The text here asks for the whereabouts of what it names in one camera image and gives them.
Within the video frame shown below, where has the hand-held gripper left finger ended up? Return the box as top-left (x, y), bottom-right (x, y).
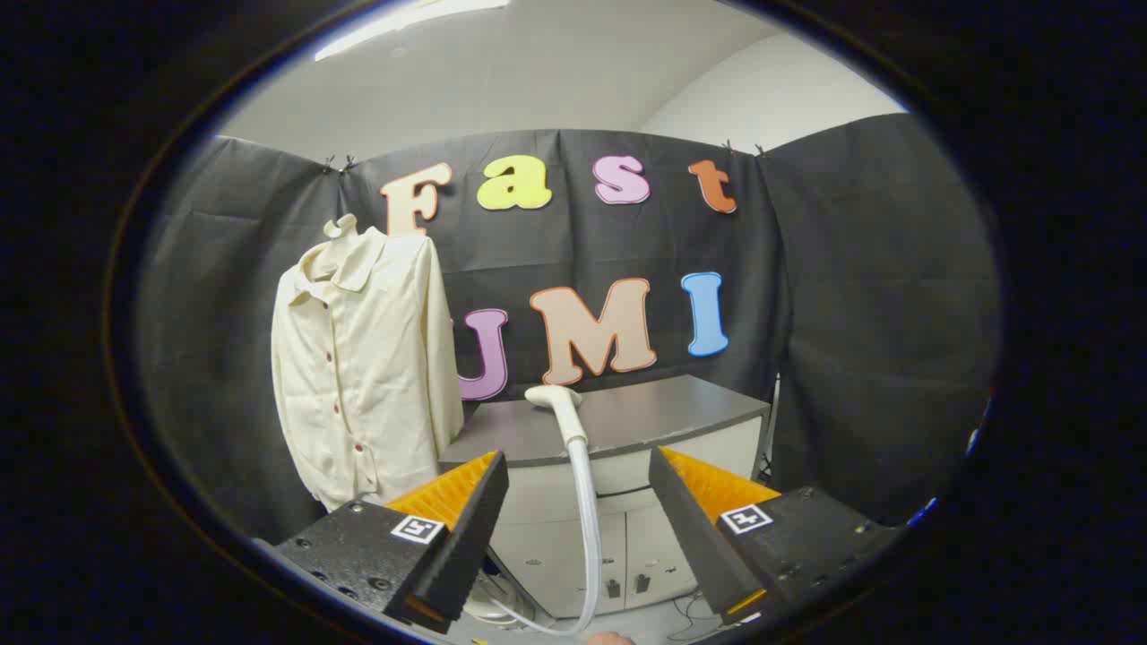
top-left (273, 451), bottom-right (510, 635)

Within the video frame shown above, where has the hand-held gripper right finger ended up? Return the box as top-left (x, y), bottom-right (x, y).
top-left (649, 446), bottom-right (901, 626)

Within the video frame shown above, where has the cream button-up shirt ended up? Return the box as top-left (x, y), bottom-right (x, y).
top-left (271, 226), bottom-right (465, 512)

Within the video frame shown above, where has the white cabinet with grey top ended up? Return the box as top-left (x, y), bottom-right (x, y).
top-left (437, 374), bottom-right (773, 619)

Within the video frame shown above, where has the black backdrop cloth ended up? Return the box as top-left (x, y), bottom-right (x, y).
top-left (134, 112), bottom-right (1003, 543)

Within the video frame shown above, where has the tangle of floor cables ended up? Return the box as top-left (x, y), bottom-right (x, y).
top-left (668, 591), bottom-right (763, 641)

